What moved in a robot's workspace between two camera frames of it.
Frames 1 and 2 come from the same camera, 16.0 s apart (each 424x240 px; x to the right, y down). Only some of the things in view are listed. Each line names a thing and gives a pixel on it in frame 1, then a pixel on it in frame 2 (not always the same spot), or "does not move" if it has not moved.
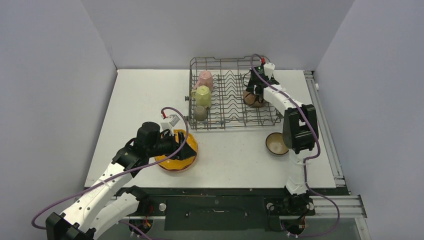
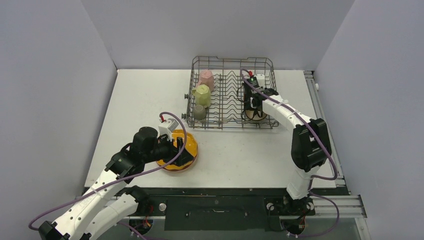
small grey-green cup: (200, 113) does not move
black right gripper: (255, 88) to (252, 100)
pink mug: (205, 78) does not move
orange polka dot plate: (173, 164) does not move
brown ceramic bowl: (275, 144) to (251, 114)
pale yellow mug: (202, 95) does not move
